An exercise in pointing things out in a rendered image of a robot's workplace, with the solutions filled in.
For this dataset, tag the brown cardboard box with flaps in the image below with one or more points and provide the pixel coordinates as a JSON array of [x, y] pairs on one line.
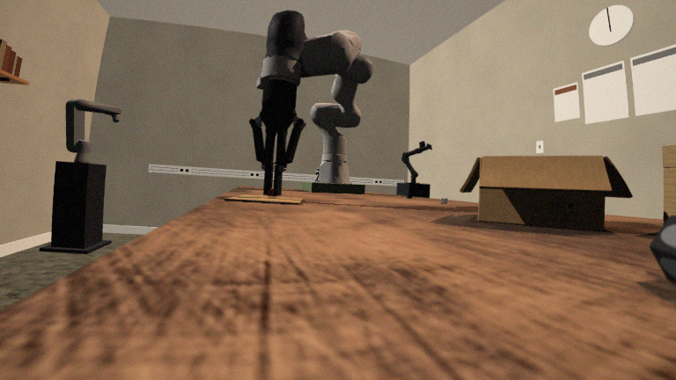
[[544, 174]]

